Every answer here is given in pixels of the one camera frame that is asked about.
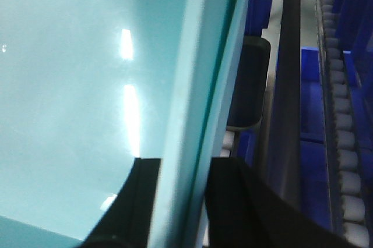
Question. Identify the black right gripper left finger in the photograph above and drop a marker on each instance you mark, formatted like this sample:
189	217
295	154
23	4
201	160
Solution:
127	221

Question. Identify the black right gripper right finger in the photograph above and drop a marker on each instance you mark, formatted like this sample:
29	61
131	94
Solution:
244	212

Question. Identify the light blue plastic bin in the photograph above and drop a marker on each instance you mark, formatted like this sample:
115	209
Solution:
87	87

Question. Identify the dark blue bin below rack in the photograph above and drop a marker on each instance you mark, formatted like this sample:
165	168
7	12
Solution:
312	117

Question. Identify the white roller conveyor track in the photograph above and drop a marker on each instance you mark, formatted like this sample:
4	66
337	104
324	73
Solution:
345	55

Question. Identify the black rubber roller stop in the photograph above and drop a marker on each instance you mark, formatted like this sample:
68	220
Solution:
250	84

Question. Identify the dark steel divider rail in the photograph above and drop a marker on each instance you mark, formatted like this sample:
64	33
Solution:
284	140

